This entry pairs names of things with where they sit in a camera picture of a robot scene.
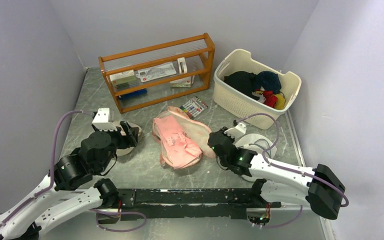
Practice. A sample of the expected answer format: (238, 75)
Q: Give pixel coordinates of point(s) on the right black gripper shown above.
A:
(222, 130)

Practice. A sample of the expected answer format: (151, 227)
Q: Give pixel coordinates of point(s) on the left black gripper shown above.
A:
(126, 140)

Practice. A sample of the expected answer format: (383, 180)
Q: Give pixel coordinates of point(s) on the pink floral mesh laundry bag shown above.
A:
(197, 131)

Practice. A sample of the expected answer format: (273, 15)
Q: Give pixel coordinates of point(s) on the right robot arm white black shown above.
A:
(275, 181)

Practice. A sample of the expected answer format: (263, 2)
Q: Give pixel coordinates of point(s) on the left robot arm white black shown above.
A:
(78, 185)

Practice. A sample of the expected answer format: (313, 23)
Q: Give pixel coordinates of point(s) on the white round mesh laundry bag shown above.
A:
(262, 141)

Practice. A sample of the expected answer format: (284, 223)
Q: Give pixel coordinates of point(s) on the pink folded bra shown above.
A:
(180, 149)

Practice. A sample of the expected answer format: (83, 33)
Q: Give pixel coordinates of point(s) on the cream plastic laundry basket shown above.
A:
(238, 103)

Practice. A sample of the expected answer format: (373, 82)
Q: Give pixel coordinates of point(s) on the blue item on lower shelf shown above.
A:
(133, 94)

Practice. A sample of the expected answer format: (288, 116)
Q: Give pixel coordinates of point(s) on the pack of coloured markers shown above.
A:
(194, 107)

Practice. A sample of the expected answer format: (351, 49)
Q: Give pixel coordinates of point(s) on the white red box left shelf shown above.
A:
(123, 80)

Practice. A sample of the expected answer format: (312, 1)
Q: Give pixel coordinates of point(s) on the orange wooden shelf rack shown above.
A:
(199, 52)

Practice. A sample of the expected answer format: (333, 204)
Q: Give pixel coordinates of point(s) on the white paper sheet on shelf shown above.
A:
(156, 72)

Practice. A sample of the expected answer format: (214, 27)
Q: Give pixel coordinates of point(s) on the red garment in basket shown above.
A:
(266, 97)

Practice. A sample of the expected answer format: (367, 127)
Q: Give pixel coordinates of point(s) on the black garment in basket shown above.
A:
(242, 81)

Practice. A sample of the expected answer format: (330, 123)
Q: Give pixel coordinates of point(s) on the yellow garment in basket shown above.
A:
(280, 101)

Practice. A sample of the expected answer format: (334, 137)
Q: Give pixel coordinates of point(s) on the white box on shelf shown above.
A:
(185, 82)

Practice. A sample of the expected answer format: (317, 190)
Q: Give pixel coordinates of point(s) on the dark blue garment in basket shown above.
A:
(267, 80)

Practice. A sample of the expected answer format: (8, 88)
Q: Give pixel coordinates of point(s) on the white upright item on shelf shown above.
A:
(182, 65)

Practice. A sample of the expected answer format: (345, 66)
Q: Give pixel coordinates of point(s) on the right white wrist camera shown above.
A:
(237, 131)

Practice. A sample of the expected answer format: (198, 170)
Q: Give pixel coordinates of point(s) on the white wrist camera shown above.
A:
(103, 120)
(237, 131)

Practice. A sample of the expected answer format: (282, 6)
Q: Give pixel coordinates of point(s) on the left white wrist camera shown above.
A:
(103, 120)

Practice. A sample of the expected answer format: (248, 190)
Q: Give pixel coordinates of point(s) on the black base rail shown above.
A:
(188, 203)

